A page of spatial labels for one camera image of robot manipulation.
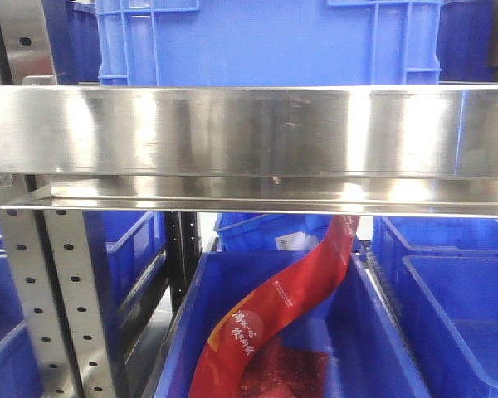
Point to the blue bin behind centre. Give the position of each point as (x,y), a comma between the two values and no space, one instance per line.
(244,232)

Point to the blue bin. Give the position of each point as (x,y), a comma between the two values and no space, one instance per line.
(442,276)
(244,232)
(123,255)
(367,356)
(19,375)

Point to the blue bin left middle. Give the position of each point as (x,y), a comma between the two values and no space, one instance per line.
(123,255)

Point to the blue bin centre lower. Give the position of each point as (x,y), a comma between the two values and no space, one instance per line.
(367,356)

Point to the blue bin right lower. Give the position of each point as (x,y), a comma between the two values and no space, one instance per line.
(442,276)

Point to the blue bin far left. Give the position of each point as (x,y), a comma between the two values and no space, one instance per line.
(19,375)

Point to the black perforated rear upright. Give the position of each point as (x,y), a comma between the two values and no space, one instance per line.
(183,250)

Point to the red printed snack bag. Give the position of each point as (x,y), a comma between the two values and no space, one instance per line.
(273,305)

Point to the dark red mesh packet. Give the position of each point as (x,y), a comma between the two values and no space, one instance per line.
(281,371)

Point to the blue crate on upper shelf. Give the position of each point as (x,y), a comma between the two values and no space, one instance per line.
(268,43)

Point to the perforated steel shelf upright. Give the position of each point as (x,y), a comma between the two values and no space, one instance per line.
(58,258)

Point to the stainless steel shelf rail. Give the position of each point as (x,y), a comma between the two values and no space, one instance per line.
(411,150)

